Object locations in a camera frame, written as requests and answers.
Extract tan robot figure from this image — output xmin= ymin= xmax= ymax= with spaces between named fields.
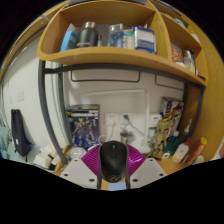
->
xmin=151 ymin=118 xmax=174 ymax=158

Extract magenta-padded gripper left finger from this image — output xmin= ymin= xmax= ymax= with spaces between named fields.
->
xmin=60 ymin=144 xmax=103 ymax=191

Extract teal round container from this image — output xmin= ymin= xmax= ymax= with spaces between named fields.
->
xmin=166 ymin=139 xmax=178 ymax=156

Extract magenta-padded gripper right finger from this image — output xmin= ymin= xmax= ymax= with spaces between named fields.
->
xmin=125 ymin=144 xmax=167 ymax=190

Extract dark blue robot kit box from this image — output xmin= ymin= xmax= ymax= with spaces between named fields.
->
xmin=65 ymin=104 xmax=101 ymax=149

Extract white wall box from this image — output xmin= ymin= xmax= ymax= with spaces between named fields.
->
xmin=148 ymin=113 xmax=163 ymax=129

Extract white pump lotion bottle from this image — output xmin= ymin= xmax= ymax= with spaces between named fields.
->
xmin=171 ymin=136 xmax=192 ymax=164

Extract black computer mouse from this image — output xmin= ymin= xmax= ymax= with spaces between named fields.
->
xmin=98 ymin=140 xmax=129 ymax=184

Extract white wall socket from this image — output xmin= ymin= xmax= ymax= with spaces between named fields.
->
xmin=119 ymin=112 xmax=134 ymax=127
xmin=104 ymin=112 xmax=120 ymax=127

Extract white desk lamp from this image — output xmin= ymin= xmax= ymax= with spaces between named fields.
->
xmin=84 ymin=88 xmax=151 ymax=154

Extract red snack canister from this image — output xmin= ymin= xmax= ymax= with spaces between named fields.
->
xmin=187 ymin=136 xmax=208 ymax=165

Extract clear plastic lidded cup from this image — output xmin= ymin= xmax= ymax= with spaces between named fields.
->
xmin=69 ymin=146 xmax=88 ymax=160

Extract black hanging bag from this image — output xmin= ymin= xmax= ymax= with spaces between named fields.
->
xmin=10 ymin=109 xmax=31 ymax=157

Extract white tissue box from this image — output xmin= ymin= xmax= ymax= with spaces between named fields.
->
xmin=33 ymin=144 xmax=58 ymax=169

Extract wooden shelf unit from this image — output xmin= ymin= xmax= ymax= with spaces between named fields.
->
xmin=36 ymin=0 xmax=209 ymax=88

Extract blue bottle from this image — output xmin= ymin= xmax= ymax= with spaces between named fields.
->
xmin=170 ymin=130 xmax=180 ymax=145

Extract dark nozzle-top bottle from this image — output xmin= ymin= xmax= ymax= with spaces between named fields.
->
xmin=178 ymin=119 xmax=194 ymax=148

